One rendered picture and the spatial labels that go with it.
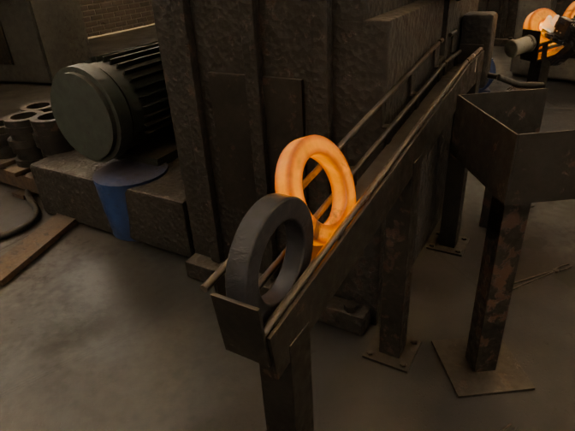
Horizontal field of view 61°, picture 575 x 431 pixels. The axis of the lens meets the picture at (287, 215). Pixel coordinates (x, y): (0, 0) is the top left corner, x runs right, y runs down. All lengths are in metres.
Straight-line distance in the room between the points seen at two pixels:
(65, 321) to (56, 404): 0.34
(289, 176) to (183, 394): 0.81
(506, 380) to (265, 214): 0.98
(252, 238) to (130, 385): 0.93
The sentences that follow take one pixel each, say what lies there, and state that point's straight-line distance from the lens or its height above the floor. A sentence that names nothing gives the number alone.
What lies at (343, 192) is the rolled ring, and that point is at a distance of 0.86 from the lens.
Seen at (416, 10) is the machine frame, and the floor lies 0.87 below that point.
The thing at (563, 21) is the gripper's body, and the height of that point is 0.75.
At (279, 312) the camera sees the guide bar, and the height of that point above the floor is 0.59.
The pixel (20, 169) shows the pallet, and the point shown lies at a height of 0.14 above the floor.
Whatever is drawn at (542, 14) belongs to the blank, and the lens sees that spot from 2.09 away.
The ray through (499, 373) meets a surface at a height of 0.01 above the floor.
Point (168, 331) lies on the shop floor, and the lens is 1.59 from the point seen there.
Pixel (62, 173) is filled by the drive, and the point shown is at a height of 0.24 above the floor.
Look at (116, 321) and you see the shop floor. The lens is 1.69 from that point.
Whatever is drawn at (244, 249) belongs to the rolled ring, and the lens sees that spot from 0.60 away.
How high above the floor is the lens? 1.02
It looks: 29 degrees down
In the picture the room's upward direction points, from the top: 4 degrees counter-clockwise
